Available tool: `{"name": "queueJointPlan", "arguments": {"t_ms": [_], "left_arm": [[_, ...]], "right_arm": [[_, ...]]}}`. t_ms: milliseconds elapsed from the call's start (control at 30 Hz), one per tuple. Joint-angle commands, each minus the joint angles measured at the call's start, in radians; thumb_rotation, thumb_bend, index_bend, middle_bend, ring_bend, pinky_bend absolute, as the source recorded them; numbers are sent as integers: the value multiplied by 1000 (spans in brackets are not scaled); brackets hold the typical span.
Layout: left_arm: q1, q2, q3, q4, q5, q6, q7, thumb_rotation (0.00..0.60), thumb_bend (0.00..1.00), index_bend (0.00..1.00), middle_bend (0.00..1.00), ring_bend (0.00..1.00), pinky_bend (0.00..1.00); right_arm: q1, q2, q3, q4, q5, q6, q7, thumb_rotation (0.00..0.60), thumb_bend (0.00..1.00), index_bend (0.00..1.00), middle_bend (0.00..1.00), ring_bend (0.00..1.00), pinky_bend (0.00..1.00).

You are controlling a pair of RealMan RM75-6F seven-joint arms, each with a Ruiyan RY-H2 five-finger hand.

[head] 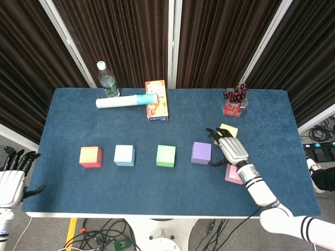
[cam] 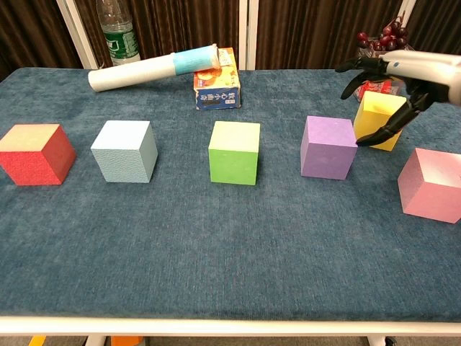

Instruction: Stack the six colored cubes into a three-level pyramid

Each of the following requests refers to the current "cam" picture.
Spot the white roll blue band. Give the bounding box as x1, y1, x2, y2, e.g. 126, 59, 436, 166
88, 43, 221, 94

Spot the light blue foam cube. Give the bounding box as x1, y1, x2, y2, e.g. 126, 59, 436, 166
90, 120, 159, 185

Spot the brown pleated curtain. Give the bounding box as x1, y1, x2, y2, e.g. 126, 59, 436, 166
0, 0, 461, 82

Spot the bunch of red grapes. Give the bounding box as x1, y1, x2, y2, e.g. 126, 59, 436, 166
357, 16, 410, 52

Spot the pink foam cube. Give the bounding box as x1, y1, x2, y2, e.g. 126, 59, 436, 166
397, 147, 461, 225

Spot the white partition frame post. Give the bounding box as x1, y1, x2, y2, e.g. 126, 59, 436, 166
238, 0, 259, 71
395, 0, 419, 28
55, 0, 100, 70

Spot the orange blue snack box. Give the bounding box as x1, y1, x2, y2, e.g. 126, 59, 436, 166
193, 47, 242, 111

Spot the red packet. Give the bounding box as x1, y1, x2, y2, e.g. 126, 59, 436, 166
354, 79, 393, 102

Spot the blue table cloth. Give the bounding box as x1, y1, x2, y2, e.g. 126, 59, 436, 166
0, 67, 461, 323

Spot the orange object under table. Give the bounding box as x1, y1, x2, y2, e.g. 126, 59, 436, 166
110, 334, 144, 346

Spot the green foam cube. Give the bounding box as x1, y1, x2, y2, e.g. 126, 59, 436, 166
207, 120, 261, 187

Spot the clear bottle green label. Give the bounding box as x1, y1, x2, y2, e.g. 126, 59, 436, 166
96, 0, 141, 68

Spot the purple foam cube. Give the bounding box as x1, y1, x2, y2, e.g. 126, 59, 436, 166
300, 115, 359, 180

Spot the clear plastic box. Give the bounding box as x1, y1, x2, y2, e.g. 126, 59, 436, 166
352, 43, 418, 104

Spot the white table frame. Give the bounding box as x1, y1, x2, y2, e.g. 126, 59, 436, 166
0, 316, 461, 346

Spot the yellow foam cube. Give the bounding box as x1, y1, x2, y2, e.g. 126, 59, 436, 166
353, 90, 408, 151

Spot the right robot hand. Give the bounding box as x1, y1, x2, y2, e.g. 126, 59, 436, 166
334, 49, 461, 147

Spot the red foam cube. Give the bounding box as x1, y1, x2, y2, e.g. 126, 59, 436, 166
0, 123, 78, 187

